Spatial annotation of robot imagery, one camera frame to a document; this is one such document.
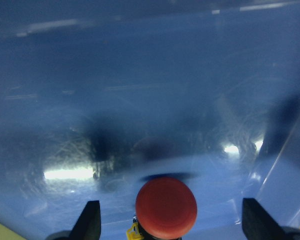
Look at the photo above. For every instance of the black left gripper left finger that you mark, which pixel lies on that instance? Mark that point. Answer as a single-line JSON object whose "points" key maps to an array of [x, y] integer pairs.
{"points": [[88, 225]]}

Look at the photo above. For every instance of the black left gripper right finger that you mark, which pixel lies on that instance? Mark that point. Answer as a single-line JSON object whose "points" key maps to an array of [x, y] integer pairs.
{"points": [[257, 224]]}

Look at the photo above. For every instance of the red emergency stop button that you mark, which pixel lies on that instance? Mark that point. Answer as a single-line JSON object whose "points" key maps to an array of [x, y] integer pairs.
{"points": [[165, 209]]}

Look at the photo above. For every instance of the blue plastic tray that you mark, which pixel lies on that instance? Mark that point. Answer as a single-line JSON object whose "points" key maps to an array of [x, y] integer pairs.
{"points": [[97, 97]]}

